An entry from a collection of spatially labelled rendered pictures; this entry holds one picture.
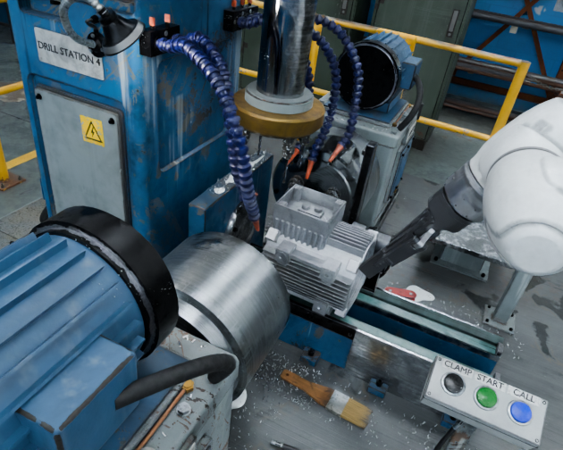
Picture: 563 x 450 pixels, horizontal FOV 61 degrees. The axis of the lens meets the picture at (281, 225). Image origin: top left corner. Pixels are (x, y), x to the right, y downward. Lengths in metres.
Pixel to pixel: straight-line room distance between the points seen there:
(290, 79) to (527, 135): 0.39
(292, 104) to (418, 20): 3.24
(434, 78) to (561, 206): 3.56
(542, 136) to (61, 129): 0.84
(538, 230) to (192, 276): 0.47
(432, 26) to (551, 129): 3.36
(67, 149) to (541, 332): 1.23
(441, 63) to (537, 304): 2.83
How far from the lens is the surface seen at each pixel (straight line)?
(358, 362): 1.08
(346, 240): 0.96
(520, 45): 5.96
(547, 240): 0.58
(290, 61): 0.86
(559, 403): 1.30
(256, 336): 0.76
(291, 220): 0.96
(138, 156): 0.93
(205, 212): 0.93
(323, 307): 0.99
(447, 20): 4.04
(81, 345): 0.45
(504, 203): 0.61
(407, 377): 1.07
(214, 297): 0.72
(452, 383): 0.82
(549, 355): 1.39
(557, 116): 0.74
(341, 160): 1.16
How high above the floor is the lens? 1.65
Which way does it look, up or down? 34 degrees down
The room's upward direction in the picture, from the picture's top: 8 degrees clockwise
